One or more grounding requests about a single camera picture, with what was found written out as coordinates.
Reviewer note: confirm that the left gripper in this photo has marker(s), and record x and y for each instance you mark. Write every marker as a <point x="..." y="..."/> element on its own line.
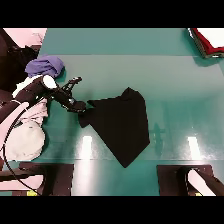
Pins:
<point x="77" y="106"/>

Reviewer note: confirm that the black T-shirt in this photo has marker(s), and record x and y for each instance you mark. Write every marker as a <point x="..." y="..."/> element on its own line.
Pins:
<point x="121" y="126"/>

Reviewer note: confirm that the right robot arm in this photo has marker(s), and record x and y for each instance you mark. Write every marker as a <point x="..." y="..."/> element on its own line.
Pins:
<point x="196" y="180"/>

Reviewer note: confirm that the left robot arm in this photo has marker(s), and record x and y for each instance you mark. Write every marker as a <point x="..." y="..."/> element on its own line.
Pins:
<point x="31" y="91"/>

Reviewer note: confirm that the pink garment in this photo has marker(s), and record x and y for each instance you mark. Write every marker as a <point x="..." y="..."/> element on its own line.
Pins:
<point x="37" y="114"/>

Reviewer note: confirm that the purple garment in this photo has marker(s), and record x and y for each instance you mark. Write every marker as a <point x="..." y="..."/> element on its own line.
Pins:
<point x="45" y="66"/>

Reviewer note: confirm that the white garment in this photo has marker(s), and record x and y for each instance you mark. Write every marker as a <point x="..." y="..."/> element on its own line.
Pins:
<point x="25" y="140"/>

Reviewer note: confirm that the black garment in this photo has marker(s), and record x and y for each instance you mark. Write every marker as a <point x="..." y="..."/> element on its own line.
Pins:
<point x="15" y="63"/>

